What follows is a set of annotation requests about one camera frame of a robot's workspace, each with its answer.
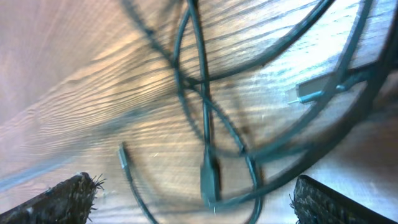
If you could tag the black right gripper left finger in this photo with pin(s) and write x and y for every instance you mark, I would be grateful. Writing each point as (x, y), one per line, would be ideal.
(68, 202)

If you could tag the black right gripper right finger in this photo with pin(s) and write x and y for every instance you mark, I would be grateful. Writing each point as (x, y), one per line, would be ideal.
(315, 203)

